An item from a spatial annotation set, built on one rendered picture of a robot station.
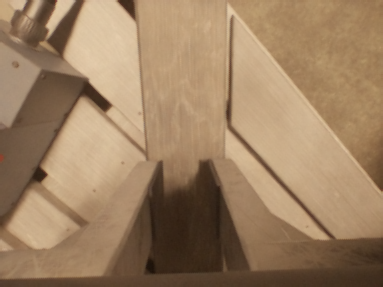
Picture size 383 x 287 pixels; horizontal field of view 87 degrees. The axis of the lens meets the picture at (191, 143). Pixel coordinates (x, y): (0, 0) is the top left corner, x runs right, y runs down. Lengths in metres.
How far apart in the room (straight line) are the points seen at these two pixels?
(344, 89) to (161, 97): 0.47
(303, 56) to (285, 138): 0.25
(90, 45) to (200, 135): 0.23
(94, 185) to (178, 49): 0.28
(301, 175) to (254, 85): 0.17
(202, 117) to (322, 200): 0.27
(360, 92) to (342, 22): 0.17
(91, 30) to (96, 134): 0.16
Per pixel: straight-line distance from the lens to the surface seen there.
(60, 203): 0.47
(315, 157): 0.40
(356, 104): 0.63
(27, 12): 0.34
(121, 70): 0.36
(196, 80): 0.25
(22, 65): 0.29
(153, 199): 0.17
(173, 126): 0.26
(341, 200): 0.46
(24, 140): 0.35
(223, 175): 0.18
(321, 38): 0.59
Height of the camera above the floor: 0.48
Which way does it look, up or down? 77 degrees down
